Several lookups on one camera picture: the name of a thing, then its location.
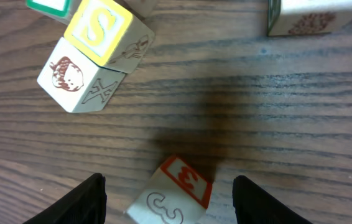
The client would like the white block red trim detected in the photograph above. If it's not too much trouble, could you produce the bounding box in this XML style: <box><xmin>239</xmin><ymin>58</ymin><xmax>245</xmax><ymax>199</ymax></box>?
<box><xmin>267</xmin><ymin>0</ymin><xmax>352</xmax><ymax>36</ymax></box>

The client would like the green number four block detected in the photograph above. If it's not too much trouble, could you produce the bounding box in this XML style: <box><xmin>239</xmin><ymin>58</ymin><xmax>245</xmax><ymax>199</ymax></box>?
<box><xmin>25</xmin><ymin>0</ymin><xmax>81</xmax><ymax>25</ymax></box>

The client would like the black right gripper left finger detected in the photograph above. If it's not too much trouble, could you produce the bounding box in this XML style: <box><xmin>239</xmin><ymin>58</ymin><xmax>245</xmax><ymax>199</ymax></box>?
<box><xmin>24</xmin><ymin>173</ymin><xmax>107</xmax><ymax>224</ymax></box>

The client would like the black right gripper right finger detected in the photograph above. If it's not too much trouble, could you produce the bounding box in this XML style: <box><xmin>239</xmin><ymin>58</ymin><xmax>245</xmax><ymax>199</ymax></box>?
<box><xmin>232</xmin><ymin>175</ymin><xmax>312</xmax><ymax>224</ymax></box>

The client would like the white acorn picture block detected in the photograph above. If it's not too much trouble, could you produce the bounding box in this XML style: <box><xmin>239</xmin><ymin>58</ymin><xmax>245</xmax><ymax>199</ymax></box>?
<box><xmin>37</xmin><ymin>37</ymin><xmax>126</xmax><ymax>113</ymax></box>

